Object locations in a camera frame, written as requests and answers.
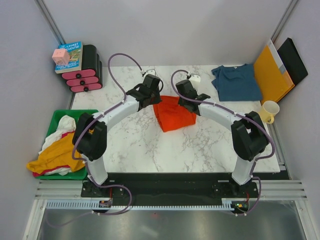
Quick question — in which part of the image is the orange t shirt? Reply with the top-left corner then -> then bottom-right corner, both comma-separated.
153,95 -> 197,133

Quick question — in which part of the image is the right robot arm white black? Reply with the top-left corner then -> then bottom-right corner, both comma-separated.
175,79 -> 271,197

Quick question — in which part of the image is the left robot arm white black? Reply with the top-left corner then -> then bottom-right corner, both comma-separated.
72,69 -> 163,197

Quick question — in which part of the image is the blue folded t shirt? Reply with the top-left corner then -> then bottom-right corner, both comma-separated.
211,64 -> 263,102

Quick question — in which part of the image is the yellow mug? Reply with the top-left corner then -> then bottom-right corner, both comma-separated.
258,100 -> 280,124

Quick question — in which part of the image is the orange folder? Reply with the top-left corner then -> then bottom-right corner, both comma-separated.
253,40 -> 295,104

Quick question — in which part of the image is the blue paperback book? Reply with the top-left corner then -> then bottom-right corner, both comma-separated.
55,41 -> 83,74

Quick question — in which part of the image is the pink cube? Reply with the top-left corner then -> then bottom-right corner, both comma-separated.
52,48 -> 70,66

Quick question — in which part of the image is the yellow t shirt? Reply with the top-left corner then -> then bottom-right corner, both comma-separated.
26,132 -> 85,175

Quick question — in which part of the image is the black flat box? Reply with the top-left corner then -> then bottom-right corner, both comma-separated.
277,37 -> 308,86

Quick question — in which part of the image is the pink t shirt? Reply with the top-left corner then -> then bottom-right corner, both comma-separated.
32,131 -> 73,178

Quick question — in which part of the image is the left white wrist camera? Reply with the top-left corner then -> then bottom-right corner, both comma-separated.
145,69 -> 156,76

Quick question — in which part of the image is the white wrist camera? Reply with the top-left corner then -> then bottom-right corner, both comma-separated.
188,74 -> 201,90
145,69 -> 156,76

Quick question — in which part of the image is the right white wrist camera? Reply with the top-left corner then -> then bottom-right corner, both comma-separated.
188,74 -> 201,90

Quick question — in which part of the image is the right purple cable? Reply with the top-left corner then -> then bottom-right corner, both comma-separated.
170,69 -> 277,217

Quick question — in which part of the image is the purple cable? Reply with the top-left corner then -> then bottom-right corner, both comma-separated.
46,52 -> 146,227
170,69 -> 277,217

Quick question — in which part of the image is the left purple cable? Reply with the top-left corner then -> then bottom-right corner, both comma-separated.
46,52 -> 146,227

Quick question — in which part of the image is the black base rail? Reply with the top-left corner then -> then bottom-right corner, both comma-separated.
81,173 -> 258,206

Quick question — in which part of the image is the white cable duct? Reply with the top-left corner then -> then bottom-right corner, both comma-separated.
45,199 -> 234,211

